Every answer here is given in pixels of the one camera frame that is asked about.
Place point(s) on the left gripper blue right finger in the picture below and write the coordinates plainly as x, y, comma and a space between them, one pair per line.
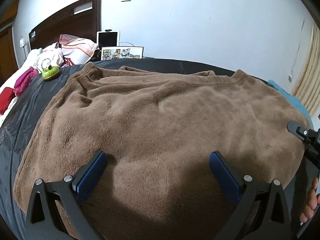
227, 176

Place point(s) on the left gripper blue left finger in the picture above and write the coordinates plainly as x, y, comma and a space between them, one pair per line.
88, 175

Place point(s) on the brown fleece sweater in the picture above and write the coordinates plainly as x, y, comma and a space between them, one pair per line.
158, 131

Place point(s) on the operator right hand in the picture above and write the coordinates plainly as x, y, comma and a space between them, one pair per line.
312, 201

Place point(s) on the folded teal fleece garment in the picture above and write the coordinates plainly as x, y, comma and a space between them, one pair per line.
295, 102

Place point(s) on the green toy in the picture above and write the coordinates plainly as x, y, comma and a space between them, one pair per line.
50, 72

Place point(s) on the magenta folded garment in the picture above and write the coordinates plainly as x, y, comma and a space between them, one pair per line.
24, 81

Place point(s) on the red folded garment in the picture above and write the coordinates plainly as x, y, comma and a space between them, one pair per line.
6, 97

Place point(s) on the beige curtain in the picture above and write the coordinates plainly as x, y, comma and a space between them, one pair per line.
306, 89

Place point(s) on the pink striped pillow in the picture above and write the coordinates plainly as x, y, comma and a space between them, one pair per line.
76, 50

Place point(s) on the white crumpled blanket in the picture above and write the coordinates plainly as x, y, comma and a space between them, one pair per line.
44, 57

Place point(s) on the white bed sheet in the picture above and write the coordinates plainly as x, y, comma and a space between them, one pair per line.
12, 77

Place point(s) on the white tablet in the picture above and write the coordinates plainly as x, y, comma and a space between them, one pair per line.
108, 38

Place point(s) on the brown wooden door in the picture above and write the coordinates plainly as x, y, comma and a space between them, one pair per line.
8, 64

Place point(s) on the white bedside lamp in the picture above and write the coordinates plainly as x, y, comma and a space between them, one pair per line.
23, 43

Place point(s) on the dark wooden headboard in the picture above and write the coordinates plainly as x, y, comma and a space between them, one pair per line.
81, 19

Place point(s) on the photo frame collage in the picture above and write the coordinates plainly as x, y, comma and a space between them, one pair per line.
121, 52

